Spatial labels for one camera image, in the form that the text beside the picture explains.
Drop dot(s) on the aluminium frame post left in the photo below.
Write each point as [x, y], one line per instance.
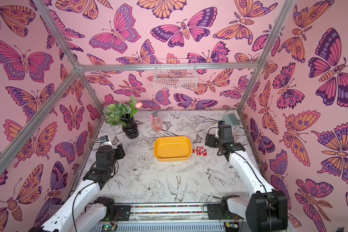
[52, 25]

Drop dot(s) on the aluminium frame top bar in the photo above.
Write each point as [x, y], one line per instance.
[182, 66]

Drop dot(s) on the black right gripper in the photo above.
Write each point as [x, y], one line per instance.
[211, 140]

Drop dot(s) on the pink spray bottle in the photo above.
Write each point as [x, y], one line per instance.
[156, 122]

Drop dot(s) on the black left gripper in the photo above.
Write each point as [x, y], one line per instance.
[120, 151]

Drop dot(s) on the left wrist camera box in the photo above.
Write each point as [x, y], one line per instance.
[104, 139]

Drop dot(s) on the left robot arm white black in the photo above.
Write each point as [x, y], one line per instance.
[75, 200]

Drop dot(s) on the black glossy vase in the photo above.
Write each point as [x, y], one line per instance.
[130, 127]

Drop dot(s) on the aluminium frame post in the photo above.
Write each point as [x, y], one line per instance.
[272, 38]
[52, 25]

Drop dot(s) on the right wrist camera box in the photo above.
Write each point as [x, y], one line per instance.
[224, 133]

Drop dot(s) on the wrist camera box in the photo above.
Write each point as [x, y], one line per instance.
[104, 139]
[224, 133]

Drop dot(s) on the aluminium frame post right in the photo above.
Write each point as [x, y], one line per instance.
[272, 38]

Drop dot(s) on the yellow plastic storage tray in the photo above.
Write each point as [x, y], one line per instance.
[174, 148]

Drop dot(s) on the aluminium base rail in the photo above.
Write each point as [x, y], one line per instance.
[196, 211]

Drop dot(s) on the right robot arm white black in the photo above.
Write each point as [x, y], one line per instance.
[267, 208]

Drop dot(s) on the green artificial plant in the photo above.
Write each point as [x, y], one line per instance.
[121, 114]

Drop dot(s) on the white wire basket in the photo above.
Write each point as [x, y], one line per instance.
[175, 79]

